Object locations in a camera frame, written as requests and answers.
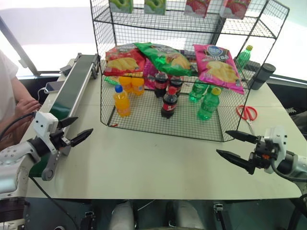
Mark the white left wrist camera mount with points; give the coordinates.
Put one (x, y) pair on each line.
(43, 122)

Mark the red strawberry drink carton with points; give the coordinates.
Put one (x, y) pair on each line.
(196, 7)

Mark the grey phone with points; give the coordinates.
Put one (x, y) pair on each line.
(54, 86)

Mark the person's bare forearm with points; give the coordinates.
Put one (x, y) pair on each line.
(20, 91)

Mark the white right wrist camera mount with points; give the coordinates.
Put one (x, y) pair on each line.
(275, 137)

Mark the person's bare hand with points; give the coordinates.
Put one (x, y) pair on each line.
(26, 107)

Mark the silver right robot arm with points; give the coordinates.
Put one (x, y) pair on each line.
(293, 163)

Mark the green drink carton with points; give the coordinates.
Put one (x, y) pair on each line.
(121, 5)

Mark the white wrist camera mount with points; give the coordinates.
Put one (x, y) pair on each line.
(275, 137)
(43, 122)

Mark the pink potato chip bag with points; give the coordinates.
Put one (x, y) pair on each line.
(216, 67)

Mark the grey window frame beam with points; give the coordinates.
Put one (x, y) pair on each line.
(19, 45)

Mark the magenta snack bag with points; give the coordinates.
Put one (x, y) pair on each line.
(149, 76)

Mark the blue-capped orange soda bottle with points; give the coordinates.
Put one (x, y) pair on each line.
(121, 103)

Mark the red potato chip bag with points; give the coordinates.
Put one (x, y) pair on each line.
(122, 60)

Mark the hanging red snack packets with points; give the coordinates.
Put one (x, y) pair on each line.
(235, 8)

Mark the black cylindrical flask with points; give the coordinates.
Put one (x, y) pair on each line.
(262, 76)

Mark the green potato chip bag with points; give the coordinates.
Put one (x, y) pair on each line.
(165, 60)

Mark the yellow-capped green soda bottle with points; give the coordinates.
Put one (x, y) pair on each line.
(208, 105)

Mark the green conveyor belt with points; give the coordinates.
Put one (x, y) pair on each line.
(72, 83)

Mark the red-capped cola bottle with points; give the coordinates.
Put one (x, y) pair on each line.
(169, 103)

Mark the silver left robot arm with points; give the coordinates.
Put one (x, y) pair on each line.
(10, 158)

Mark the hanging green snack packets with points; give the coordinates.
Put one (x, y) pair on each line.
(154, 6)

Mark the ribbed green plastic bottle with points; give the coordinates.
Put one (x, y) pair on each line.
(244, 58)

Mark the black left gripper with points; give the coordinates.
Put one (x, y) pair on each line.
(58, 140)

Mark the white rounded robot leg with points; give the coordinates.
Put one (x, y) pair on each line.
(123, 215)
(188, 215)

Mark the small grey box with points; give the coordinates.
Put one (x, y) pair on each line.
(65, 70)

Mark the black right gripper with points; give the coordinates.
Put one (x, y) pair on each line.
(261, 155)

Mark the black table bracket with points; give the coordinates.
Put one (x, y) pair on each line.
(89, 216)
(217, 207)

